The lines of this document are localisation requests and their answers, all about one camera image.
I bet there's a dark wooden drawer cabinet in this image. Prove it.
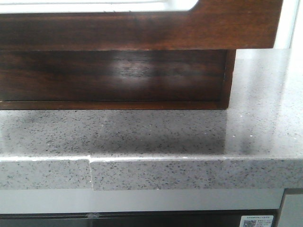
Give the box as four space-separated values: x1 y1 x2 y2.
0 48 238 111

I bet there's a white QR code sticker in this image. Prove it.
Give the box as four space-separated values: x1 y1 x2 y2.
239 215 274 227

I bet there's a black appliance under counter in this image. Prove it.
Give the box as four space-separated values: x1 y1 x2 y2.
0 210 278 227

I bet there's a wooden drawer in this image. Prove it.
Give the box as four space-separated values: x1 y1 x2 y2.
0 49 228 102
0 0 282 51

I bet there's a white cabinet panel right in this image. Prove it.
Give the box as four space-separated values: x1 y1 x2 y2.
278 194 303 227

